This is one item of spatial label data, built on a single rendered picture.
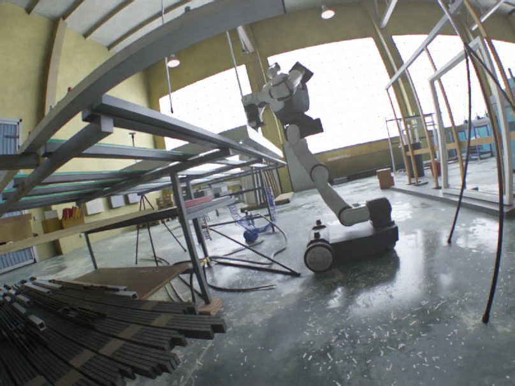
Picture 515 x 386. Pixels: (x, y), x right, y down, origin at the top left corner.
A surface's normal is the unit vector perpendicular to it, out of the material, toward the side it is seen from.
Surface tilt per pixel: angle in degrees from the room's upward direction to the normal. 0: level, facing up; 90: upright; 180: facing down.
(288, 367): 0
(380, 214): 90
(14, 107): 90
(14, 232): 90
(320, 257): 90
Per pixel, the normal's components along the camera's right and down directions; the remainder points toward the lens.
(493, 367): -0.22, -0.97
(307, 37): -0.22, 0.09
